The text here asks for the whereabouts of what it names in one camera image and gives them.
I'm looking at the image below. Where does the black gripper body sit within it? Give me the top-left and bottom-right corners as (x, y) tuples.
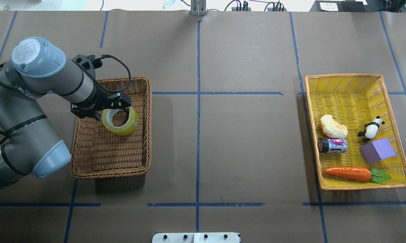
(70, 91), (132, 119)

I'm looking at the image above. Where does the clear packing tape roll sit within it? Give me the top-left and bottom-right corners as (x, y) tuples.
(101, 107), (139, 136)

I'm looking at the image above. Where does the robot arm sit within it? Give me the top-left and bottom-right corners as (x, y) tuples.
(0, 36), (132, 190)

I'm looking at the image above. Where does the brown wicker basket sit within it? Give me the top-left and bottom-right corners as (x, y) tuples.
(69, 77), (152, 180)

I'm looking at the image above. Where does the yellow plastic basket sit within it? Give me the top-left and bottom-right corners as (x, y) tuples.
(304, 74), (406, 190)

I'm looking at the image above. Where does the white mounting plate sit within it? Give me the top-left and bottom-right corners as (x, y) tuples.
(152, 232), (241, 243)

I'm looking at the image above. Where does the small drink can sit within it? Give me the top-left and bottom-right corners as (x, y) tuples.
(317, 137), (348, 153)

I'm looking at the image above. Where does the toy croissant bread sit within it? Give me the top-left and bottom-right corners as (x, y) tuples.
(320, 115), (348, 139)

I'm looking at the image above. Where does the toy panda figure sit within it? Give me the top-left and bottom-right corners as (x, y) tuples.
(357, 115), (385, 143)

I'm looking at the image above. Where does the purple foam block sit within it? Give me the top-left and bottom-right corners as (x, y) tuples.
(360, 137), (396, 164)

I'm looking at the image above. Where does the toy carrot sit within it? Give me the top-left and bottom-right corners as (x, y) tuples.
(323, 166), (392, 184)

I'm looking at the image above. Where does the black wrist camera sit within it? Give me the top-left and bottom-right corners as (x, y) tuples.
(72, 54), (103, 80)

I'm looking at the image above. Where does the aluminium post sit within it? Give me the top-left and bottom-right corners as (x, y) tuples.
(190, 0), (207, 16)

